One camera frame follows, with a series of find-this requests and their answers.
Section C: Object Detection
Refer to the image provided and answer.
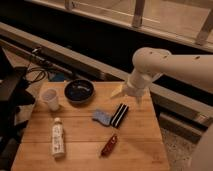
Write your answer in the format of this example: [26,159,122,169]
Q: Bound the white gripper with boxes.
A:
[111,69,152,104]

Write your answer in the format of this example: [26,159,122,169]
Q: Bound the red pepper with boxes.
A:
[100,134,117,157]

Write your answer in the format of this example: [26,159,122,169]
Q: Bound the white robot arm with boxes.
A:
[111,47,213,171]

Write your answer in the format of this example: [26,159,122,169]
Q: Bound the dark ceramic bowl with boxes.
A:
[64,79,94,103]

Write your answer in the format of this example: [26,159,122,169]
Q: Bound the black white striped block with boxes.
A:
[110,103,129,128]

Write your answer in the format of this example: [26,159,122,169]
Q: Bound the clear plastic cup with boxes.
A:
[41,89,59,111]

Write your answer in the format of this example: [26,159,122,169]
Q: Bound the white labelled bottle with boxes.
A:
[52,118,65,158]

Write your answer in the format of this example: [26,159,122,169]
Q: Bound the black equipment at left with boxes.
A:
[0,47,35,171]

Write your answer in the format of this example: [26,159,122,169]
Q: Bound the metal window rail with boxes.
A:
[0,22,213,118]

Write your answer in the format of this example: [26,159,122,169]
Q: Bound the black cables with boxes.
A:
[23,46,64,84]

